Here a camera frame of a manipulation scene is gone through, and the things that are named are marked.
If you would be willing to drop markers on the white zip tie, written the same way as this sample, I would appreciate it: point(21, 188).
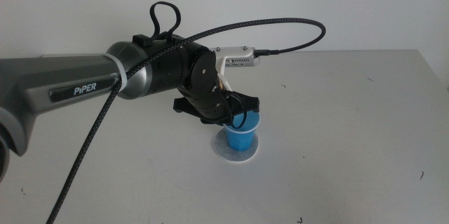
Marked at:
point(119, 69)

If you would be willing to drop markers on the white wrist camera with mount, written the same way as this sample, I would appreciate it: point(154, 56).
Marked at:
point(238, 57)

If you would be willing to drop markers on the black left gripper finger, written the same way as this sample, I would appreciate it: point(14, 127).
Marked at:
point(214, 123)

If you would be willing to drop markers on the round grey cup mat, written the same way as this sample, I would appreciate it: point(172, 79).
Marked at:
point(219, 146)

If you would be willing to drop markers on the blue plastic cup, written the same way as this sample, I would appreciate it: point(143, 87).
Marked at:
point(240, 139)

